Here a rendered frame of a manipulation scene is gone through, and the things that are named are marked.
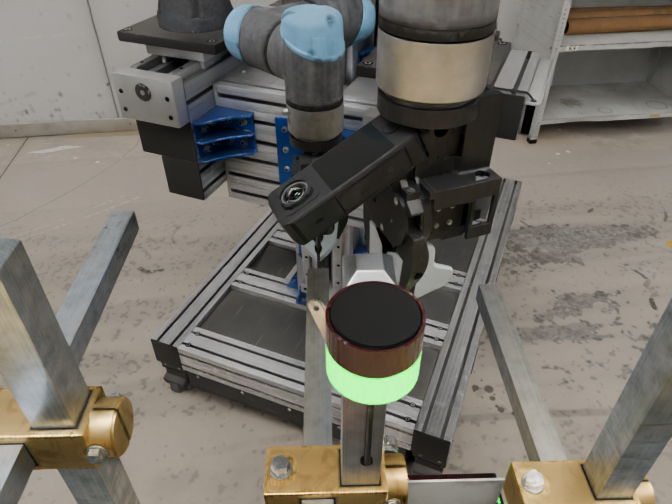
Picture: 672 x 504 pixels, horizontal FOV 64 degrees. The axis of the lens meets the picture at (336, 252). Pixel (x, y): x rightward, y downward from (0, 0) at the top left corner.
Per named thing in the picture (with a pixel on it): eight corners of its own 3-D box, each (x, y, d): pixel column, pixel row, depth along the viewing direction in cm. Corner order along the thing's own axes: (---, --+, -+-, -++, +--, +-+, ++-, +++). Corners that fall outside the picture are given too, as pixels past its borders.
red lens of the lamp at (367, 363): (325, 306, 36) (324, 281, 35) (415, 304, 36) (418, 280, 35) (326, 379, 31) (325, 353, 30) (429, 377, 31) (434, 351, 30)
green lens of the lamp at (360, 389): (325, 332, 37) (325, 309, 36) (411, 330, 38) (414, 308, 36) (326, 405, 33) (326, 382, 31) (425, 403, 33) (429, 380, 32)
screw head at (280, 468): (270, 459, 52) (269, 452, 52) (292, 458, 52) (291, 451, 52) (268, 479, 51) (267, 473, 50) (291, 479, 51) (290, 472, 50)
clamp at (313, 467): (270, 472, 57) (266, 445, 53) (399, 469, 57) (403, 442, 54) (266, 527, 52) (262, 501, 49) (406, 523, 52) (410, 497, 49)
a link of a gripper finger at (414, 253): (423, 306, 44) (435, 217, 39) (406, 311, 44) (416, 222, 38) (397, 271, 48) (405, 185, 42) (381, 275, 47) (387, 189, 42)
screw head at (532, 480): (518, 473, 55) (521, 467, 54) (539, 473, 55) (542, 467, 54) (525, 493, 54) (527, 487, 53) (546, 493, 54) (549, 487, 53)
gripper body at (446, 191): (490, 242, 44) (522, 100, 36) (395, 267, 41) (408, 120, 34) (442, 195, 49) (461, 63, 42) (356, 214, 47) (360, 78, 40)
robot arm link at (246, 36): (283, 48, 82) (332, 67, 76) (221, 65, 76) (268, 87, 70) (280, -8, 78) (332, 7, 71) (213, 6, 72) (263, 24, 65)
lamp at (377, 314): (330, 462, 48) (327, 279, 35) (393, 461, 48) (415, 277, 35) (331, 530, 43) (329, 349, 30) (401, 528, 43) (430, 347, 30)
